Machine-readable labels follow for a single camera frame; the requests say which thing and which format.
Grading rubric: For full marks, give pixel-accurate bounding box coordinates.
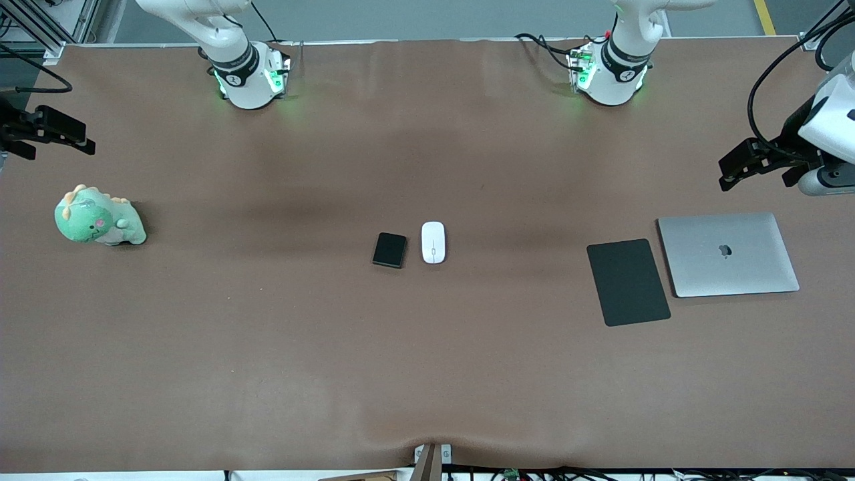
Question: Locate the white computer mouse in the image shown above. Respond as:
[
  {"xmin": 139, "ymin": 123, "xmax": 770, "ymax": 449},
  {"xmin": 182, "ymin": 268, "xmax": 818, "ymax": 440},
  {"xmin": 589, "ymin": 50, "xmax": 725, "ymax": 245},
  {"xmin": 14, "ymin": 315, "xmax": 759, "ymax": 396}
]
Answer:
[{"xmin": 421, "ymin": 221, "xmax": 447, "ymax": 265}]

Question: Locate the black phone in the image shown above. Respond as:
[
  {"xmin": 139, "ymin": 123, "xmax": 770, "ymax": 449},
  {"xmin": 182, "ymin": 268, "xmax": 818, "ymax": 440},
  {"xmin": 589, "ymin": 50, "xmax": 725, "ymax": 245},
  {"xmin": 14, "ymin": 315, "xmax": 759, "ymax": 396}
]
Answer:
[{"xmin": 372, "ymin": 232, "xmax": 408, "ymax": 269}]

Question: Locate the black mouse pad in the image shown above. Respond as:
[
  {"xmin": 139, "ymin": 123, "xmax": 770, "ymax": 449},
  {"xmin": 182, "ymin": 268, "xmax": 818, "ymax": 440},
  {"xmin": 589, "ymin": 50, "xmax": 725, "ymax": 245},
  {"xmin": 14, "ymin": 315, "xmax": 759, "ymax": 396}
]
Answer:
[{"xmin": 586, "ymin": 238, "xmax": 672, "ymax": 328}]

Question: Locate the green dinosaur plush toy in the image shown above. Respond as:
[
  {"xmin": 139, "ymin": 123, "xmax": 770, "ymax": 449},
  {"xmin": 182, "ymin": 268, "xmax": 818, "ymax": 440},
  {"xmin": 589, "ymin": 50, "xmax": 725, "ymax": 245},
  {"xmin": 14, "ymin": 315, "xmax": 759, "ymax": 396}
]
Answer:
[{"xmin": 54, "ymin": 184, "xmax": 148, "ymax": 247}]

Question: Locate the silver laptop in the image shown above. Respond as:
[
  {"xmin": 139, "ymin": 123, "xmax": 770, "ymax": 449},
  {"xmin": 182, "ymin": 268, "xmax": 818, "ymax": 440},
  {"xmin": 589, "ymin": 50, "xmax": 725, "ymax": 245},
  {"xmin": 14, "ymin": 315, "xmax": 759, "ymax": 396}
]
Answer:
[{"xmin": 657, "ymin": 212, "xmax": 801, "ymax": 299}]

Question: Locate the brown table cover mat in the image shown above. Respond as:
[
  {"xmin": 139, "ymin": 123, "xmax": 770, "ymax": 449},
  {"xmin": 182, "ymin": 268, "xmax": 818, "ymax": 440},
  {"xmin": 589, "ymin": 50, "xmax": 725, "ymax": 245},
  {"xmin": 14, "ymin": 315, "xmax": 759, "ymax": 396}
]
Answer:
[{"xmin": 0, "ymin": 37, "xmax": 855, "ymax": 472}]

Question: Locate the aluminium frame profile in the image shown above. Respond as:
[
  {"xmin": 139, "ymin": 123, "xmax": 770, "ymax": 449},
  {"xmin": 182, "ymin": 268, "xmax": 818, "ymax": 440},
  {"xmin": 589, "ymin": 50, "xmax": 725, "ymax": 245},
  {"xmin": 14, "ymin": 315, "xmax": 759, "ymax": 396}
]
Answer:
[
  {"xmin": 0, "ymin": 0, "xmax": 101, "ymax": 64},
  {"xmin": 798, "ymin": 0, "xmax": 855, "ymax": 51}
]

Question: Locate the black arm base cable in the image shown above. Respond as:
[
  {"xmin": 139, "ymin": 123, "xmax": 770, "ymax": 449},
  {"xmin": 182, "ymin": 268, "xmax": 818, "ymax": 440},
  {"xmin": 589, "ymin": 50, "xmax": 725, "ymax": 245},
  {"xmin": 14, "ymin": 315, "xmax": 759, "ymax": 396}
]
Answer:
[
  {"xmin": 250, "ymin": 0, "xmax": 279, "ymax": 44},
  {"xmin": 534, "ymin": 32, "xmax": 595, "ymax": 51},
  {"xmin": 514, "ymin": 32, "xmax": 575, "ymax": 71}
]

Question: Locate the metal mount bracket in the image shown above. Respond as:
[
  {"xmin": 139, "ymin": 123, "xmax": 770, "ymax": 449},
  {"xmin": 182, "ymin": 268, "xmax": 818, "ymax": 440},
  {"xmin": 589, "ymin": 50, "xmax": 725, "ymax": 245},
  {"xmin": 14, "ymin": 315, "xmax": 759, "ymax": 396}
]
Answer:
[{"xmin": 413, "ymin": 443, "xmax": 453, "ymax": 481}]

